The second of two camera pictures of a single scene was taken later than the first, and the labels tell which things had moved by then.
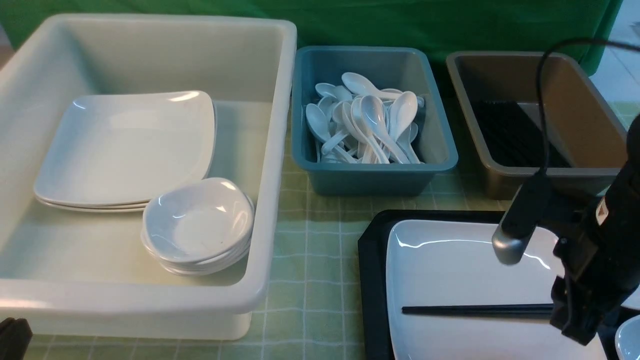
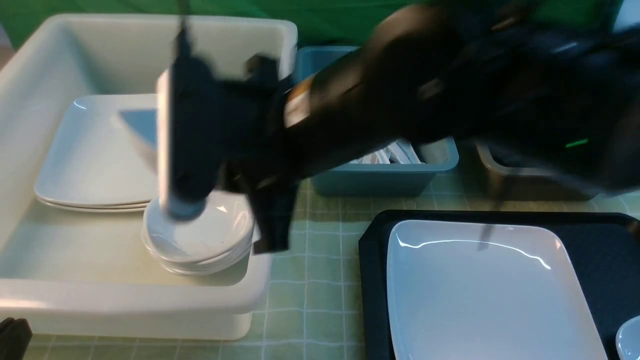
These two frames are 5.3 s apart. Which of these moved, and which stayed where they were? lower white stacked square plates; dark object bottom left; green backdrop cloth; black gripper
Moved: black gripper
Stayed: green backdrop cloth; dark object bottom left; lower white stacked square plates
